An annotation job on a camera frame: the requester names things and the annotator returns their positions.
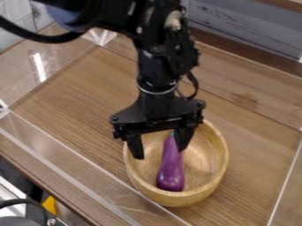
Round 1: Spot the brown wooden bowl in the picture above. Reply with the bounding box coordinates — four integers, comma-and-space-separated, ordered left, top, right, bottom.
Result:
124, 120, 228, 207

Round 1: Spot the purple toy eggplant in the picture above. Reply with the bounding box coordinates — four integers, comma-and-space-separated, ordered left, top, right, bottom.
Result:
156, 133, 186, 192

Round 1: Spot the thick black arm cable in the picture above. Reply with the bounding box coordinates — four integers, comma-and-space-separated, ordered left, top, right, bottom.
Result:
0, 16, 89, 44

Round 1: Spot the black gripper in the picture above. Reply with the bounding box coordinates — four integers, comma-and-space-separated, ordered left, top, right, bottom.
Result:
109, 93, 206, 160

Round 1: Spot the black cable bottom left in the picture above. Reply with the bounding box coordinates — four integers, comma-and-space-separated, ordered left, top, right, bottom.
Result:
0, 198, 48, 226

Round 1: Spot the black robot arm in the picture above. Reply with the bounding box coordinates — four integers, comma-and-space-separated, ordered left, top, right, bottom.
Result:
36, 0, 206, 160

